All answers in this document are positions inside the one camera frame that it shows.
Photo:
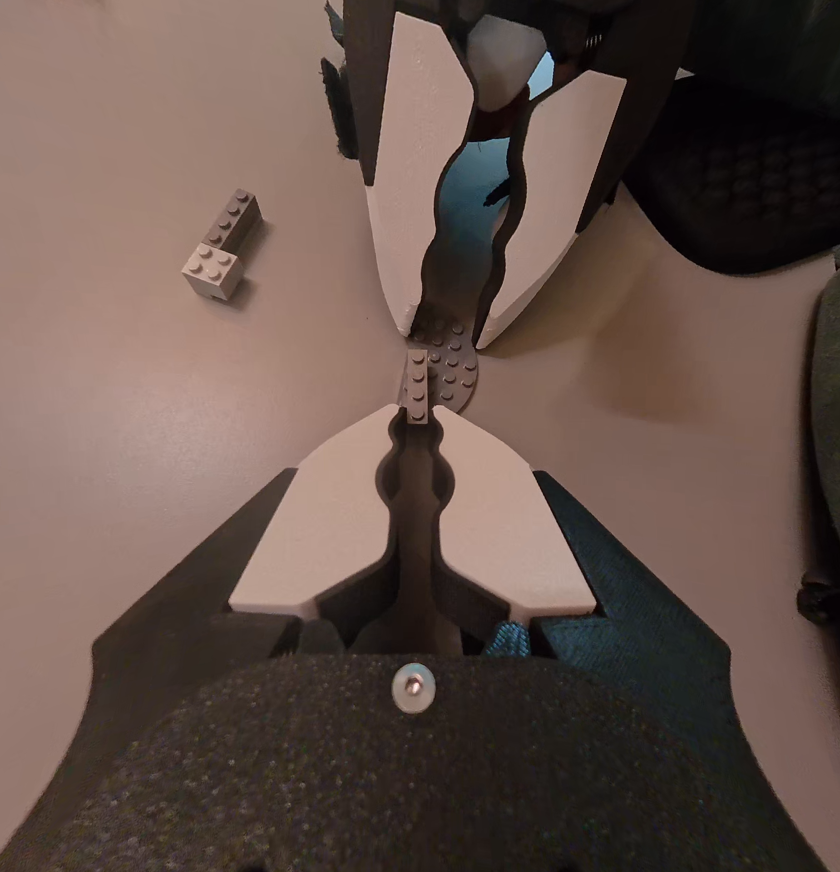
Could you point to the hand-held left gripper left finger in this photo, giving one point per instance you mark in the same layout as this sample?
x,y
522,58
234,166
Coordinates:
x,y
311,531

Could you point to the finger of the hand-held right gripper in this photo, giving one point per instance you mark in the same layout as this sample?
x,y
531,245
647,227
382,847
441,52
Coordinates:
x,y
563,177
413,170

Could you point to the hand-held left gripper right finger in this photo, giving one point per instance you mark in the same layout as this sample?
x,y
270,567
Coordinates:
x,y
508,531

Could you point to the dark grey round brick plate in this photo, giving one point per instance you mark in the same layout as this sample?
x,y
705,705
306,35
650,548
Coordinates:
x,y
457,381

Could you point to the dark grey narrow brick plate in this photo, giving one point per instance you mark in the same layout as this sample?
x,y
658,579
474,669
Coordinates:
x,y
418,388

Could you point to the grey desk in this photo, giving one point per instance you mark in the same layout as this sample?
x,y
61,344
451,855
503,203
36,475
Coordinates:
x,y
120,443

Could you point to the grey L-shaped brick assembly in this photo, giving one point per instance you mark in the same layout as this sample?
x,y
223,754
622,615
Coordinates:
x,y
212,269

